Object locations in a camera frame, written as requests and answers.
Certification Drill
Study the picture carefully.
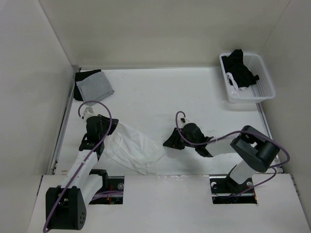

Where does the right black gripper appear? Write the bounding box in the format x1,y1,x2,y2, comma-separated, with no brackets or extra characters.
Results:
163,128,197,150

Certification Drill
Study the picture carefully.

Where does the white tank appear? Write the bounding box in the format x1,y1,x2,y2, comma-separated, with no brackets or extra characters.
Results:
103,121,167,175
226,72,247,96

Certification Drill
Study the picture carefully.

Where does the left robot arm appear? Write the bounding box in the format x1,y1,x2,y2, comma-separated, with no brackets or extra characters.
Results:
43,115,119,233

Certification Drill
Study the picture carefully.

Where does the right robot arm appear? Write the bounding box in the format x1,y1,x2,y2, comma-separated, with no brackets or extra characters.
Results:
163,123,281,192

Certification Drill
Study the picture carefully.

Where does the folded grey tank top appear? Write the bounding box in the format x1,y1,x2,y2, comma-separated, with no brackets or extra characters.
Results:
77,71,115,102

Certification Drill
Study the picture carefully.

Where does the folded black tank top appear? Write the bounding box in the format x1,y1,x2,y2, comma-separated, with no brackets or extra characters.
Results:
73,69,101,101

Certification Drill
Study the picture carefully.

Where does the white tank top in basket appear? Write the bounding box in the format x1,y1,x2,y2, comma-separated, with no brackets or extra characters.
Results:
226,72,247,96

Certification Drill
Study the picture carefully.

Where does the crumpled black tank top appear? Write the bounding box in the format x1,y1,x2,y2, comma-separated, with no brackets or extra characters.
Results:
222,49,259,88

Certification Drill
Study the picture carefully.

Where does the white plastic basket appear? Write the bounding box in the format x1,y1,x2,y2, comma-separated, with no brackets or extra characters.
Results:
219,52,276,104

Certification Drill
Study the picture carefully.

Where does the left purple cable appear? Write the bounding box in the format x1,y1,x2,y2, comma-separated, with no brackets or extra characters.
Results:
42,100,124,231

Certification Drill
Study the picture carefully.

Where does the purple cable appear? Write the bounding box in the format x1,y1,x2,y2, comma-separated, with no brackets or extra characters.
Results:
175,111,291,199
42,100,124,231

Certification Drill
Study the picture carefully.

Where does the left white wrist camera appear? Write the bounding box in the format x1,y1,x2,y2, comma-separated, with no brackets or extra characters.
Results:
82,107,95,121

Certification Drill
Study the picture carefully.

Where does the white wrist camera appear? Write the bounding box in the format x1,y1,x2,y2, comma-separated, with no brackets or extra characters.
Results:
180,117,190,125
82,107,95,121

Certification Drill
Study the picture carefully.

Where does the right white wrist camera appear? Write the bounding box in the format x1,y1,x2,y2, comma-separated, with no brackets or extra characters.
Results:
180,117,190,125

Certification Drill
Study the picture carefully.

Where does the left metal table rail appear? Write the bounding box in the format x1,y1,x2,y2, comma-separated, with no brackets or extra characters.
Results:
46,65,81,175

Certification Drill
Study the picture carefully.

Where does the metal table rail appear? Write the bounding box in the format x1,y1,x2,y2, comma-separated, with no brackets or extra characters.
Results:
256,103,284,173
46,65,81,175

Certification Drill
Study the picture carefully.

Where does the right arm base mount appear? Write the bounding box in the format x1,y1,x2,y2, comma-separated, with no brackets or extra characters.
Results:
209,176,257,204

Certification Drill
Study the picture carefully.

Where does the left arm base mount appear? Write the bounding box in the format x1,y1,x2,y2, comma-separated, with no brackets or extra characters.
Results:
89,169,124,205

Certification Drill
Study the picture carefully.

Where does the right metal table rail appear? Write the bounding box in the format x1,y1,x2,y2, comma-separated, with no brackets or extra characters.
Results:
256,103,284,173

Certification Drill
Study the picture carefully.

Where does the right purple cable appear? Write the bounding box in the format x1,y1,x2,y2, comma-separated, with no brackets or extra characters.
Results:
175,111,291,199

